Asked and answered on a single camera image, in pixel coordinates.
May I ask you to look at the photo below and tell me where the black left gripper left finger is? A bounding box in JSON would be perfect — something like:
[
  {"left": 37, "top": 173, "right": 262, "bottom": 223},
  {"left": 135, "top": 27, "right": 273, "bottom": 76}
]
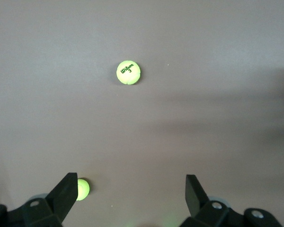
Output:
[{"left": 21, "top": 172, "right": 79, "bottom": 227}]

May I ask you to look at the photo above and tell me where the brown table cloth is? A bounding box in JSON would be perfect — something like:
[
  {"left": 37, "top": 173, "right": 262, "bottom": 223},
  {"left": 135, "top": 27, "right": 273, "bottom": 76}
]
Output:
[{"left": 0, "top": 0, "right": 284, "bottom": 227}]

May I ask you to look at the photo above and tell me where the yellow-green tennis ball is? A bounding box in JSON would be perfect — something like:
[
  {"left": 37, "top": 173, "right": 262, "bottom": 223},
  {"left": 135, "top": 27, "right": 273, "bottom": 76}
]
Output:
[
  {"left": 115, "top": 60, "right": 142, "bottom": 86},
  {"left": 76, "top": 177, "right": 90, "bottom": 201}
]

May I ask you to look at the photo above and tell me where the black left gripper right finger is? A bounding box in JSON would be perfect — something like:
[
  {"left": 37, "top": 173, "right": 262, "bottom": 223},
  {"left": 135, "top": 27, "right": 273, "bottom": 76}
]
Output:
[{"left": 179, "top": 174, "right": 247, "bottom": 227}]

